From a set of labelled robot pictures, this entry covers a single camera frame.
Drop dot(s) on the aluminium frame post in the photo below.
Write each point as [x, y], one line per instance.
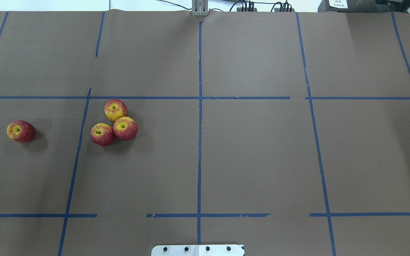
[199, 8]

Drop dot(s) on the lone red yellow apple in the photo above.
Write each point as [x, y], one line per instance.
[21, 131]

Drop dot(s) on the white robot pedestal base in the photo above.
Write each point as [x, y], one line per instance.
[199, 250]

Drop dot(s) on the red yellow apple front-left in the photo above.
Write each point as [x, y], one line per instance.
[102, 134]

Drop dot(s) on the red yellow apple front-right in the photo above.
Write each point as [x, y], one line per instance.
[125, 128]

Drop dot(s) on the red yellow apple back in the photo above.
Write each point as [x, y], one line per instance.
[115, 109]

